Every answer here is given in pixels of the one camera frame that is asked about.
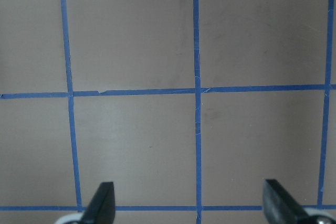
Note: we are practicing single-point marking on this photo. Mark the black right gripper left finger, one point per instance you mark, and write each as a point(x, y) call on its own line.
point(101, 209)

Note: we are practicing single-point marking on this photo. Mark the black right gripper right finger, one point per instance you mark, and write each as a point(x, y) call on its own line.
point(279, 206)

